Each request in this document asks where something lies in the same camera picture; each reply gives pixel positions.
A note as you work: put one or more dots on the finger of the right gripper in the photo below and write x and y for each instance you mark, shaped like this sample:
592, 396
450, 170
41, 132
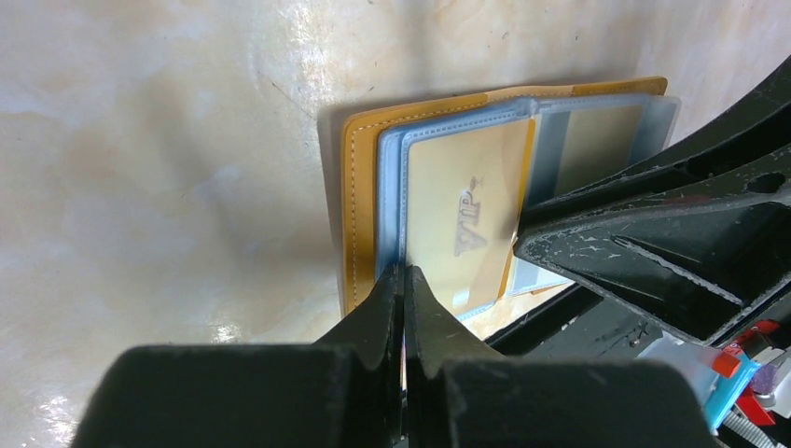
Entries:
702, 261
749, 130

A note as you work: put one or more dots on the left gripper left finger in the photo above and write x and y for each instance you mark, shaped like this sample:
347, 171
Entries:
342, 390

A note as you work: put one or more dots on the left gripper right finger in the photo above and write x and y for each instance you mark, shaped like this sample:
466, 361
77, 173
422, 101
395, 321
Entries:
463, 393

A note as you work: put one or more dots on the beige card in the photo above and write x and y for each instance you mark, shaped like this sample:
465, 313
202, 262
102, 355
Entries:
597, 144

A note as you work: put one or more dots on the tan leather card holder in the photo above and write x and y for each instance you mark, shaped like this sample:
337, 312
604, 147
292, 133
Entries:
358, 140

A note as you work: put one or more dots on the gold VIP card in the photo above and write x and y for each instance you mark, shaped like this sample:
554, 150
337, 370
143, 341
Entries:
464, 195

